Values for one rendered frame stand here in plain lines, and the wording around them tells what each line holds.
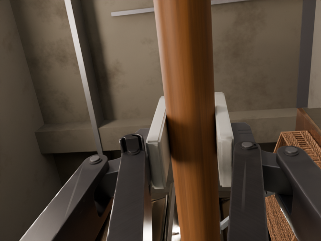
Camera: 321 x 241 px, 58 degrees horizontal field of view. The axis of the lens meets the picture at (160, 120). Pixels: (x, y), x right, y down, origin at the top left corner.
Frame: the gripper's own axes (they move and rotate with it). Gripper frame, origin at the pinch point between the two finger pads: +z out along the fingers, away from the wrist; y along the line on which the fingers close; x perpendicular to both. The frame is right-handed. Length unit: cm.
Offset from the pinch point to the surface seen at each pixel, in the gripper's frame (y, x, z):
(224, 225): 7, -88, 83
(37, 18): -178, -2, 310
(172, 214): -21, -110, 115
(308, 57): 114, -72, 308
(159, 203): -33, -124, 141
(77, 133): -151, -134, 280
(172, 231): -20, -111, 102
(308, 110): 66, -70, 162
